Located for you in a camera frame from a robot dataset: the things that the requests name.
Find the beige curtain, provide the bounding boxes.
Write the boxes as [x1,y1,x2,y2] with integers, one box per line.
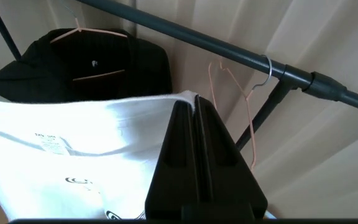
[0,0,358,218]

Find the black clothes rack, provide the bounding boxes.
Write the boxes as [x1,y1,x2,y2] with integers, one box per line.
[0,0,358,151]

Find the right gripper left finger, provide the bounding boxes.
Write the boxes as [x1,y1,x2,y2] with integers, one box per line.
[144,98,201,218]

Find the black shorts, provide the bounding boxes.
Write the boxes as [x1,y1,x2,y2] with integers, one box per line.
[0,27,173,104]

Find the white garment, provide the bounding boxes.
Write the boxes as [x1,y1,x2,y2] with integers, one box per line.
[0,90,199,220]

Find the pink clothes hanger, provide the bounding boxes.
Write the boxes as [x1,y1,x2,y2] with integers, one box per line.
[208,55,273,171]
[50,7,128,82]

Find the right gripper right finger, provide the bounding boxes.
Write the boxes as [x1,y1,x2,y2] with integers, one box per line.
[194,95,269,218]

